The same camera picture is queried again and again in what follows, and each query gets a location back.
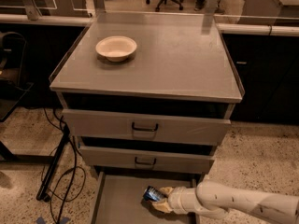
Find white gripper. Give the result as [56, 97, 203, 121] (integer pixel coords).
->
[151, 187, 191, 215]

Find blue pepsi can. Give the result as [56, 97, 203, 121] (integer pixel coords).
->
[143, 186, 164, 202]

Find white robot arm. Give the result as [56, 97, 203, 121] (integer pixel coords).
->
[152, 180, 299, 224]

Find grey open bottom drawer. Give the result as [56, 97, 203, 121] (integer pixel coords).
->
[88, 169, 200, 224]

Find grey middle drawer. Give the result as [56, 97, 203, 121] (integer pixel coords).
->
[79, 139, 214, 174]

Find grey drawer cabinet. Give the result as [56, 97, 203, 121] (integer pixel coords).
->
[49, 10, 246, 224]

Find grey top drawer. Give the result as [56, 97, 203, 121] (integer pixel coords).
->
[63, 109, 231, 146]

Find black stand leg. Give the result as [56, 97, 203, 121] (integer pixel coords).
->
[36, 126, 69, 201]

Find white paper bowl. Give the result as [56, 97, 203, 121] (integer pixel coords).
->
[95, 36, 137, 63]

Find dark chair at left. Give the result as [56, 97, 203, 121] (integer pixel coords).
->
[0, 32, 33, 122]

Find black floor cables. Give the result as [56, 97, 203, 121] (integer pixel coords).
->
[40, 107, 87, 224]

